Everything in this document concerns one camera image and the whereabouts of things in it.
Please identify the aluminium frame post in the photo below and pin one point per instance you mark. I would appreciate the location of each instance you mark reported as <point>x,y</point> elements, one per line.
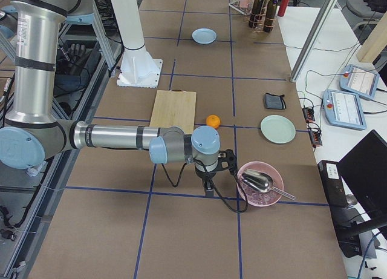
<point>311,39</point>

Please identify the dark wine bottle front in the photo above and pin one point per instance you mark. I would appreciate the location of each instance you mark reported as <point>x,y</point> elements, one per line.
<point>270,15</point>

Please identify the teach pendant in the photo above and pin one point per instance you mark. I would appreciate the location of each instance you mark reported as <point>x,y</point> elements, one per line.
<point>360,81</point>
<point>343,109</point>

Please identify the bamboo cutting board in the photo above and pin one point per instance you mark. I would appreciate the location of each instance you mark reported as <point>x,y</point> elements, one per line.
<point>174,108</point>

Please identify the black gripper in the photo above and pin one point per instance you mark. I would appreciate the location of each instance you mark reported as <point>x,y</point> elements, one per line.
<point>204,175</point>

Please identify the light blue plate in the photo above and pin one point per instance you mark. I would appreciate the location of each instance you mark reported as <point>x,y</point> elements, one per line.
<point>204,36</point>

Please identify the teach pendant far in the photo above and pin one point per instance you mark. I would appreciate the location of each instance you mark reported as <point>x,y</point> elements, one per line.
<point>360,81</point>

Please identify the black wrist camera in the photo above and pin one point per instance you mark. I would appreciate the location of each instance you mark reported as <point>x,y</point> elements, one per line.
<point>227,160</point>

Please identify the dark wine bottle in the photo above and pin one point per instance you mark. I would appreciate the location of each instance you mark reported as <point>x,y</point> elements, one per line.
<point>270,15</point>
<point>256,9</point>

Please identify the pink cup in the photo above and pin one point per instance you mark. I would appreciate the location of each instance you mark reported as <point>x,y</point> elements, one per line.
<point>244,3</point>

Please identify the teach pendant near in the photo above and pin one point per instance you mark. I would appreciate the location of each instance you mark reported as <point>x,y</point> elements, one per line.
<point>343,109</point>

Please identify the grey folded cloth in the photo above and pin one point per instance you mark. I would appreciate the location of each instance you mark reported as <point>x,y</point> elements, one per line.
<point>274,102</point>

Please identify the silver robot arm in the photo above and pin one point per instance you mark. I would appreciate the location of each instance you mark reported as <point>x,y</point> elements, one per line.
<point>31,133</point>

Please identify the red cylinder bottle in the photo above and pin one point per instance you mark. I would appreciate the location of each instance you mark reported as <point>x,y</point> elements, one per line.
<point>282,8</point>

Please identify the black monitor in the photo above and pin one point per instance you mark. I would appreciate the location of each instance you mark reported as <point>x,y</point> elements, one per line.
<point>364,171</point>

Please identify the black computer box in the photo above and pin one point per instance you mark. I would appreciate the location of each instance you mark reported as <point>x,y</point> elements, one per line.
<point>332,183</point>

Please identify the pink bowl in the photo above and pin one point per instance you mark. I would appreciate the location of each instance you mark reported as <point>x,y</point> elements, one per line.
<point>256,198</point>

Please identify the white camera pole base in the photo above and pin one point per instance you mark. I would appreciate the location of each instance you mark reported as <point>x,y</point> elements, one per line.
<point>138,68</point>

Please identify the metal scoop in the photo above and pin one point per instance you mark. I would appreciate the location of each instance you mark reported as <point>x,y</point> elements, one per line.
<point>263,183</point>

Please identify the copper wire bottle rack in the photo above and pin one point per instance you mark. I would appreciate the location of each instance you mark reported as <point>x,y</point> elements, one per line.
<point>261,18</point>

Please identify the orange fruit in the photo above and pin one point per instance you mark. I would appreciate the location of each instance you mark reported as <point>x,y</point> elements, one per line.
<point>213,121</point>

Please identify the dark wine bottle middle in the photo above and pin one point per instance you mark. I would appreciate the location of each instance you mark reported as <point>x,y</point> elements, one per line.
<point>256,9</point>

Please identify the light green plate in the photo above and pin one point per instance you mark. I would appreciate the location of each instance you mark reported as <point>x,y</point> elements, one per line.
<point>278,129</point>

